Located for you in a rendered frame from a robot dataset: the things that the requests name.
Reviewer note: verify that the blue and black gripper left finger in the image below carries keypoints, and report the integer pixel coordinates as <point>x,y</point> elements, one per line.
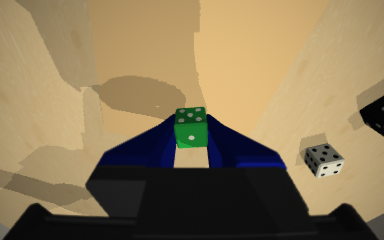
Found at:
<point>145,148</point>

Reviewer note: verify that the tan flat mat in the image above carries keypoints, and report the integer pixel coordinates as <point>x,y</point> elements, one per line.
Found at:
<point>228,56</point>

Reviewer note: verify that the green die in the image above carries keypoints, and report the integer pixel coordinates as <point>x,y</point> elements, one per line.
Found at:
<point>190,127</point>

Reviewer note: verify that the white die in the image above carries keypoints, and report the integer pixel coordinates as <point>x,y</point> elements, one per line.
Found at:
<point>323,160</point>

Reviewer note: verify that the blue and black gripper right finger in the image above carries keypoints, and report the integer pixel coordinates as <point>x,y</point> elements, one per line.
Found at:
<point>236,149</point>

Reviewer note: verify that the black die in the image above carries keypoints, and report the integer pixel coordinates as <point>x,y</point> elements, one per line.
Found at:
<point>373,115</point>

